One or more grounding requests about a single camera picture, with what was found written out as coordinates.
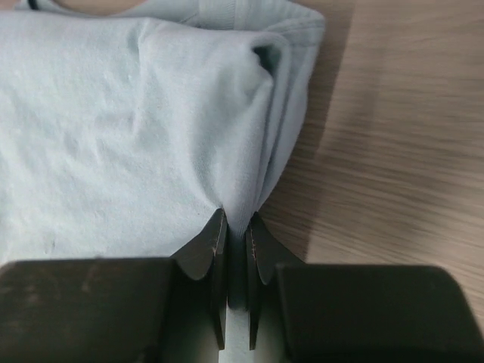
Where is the blue t shirt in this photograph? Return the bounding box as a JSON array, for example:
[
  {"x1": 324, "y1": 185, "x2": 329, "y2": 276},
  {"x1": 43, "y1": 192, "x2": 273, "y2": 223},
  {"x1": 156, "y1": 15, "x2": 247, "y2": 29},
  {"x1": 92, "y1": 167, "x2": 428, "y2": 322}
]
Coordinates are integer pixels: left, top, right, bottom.
[{"x1": 1, "y1": 1, "x2": 326, "y2": 362}]

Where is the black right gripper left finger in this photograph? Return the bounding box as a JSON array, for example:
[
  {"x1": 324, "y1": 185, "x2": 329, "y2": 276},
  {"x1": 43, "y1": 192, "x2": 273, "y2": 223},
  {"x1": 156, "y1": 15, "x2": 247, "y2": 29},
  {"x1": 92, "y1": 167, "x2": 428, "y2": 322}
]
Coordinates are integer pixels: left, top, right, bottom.
[{"x1": 1, "y1": 210, "x2": 228, "y2": 362}]

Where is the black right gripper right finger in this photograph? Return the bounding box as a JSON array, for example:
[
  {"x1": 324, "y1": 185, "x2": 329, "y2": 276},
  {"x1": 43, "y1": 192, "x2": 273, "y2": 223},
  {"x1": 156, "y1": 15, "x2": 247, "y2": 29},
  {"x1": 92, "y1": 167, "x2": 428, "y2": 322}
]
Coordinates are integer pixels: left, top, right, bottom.
[{"x1": 245, "y1": 215, "x2": 483, "y2": 362}]

